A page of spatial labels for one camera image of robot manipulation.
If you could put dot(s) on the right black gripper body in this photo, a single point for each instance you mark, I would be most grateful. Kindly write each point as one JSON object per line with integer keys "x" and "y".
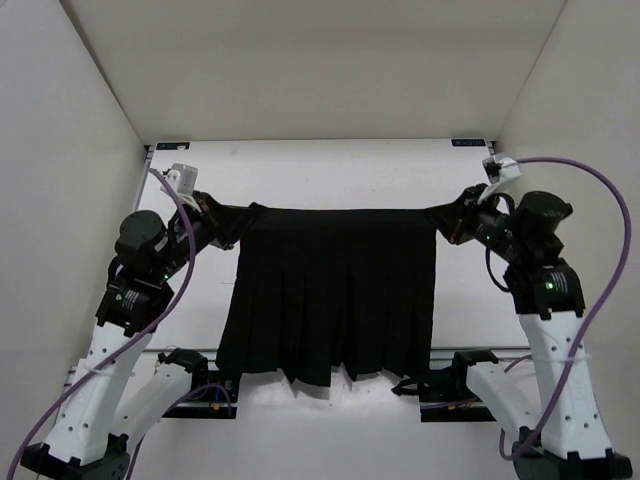
{"x": 484, "y": 223}

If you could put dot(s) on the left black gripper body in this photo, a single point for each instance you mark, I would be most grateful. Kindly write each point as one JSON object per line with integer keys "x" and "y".
{"x": 215, "y": 217}

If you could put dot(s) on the black pleated skirt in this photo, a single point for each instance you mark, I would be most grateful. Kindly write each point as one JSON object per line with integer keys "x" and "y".
{"x": 320, "y": 289}

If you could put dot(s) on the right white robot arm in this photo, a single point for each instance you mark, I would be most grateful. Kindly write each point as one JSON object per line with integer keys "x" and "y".
{"x": 566, "y": 439}

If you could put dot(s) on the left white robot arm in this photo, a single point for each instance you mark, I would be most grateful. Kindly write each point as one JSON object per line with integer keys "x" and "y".
{"x": 90, "y": 432}

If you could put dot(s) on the right blue table label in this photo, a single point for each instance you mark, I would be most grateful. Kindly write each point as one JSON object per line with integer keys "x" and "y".
{"x": 468, "y": 142}

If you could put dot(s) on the blue table label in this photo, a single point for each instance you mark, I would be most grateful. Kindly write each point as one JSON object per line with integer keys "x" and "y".
{"x": 468, "y": 142}
{"x": 172, "y": 146}

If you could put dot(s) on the left blue table label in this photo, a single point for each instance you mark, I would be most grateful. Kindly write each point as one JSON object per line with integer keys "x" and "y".
{"x": 172, "y": 146}

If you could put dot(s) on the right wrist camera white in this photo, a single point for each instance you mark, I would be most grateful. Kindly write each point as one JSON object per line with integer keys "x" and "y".
{"x": 502, "y": 171}

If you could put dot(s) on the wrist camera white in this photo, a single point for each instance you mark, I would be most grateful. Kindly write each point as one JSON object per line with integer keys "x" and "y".
{"x": 181, "y": 179}
{"x": 502, "y": 171}

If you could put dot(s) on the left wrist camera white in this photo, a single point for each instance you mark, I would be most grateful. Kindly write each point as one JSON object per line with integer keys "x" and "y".
{"x": 181, "y": 179}

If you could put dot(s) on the aluminium table rail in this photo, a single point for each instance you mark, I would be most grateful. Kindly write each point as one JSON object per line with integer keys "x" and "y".
{"x": 437, "y": 354}

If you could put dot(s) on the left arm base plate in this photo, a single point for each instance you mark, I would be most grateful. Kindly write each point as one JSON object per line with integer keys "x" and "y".
{"x": 218, "y": 402}

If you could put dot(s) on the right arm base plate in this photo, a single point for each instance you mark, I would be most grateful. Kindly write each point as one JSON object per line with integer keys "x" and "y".
{"x": 444, "y": 397}

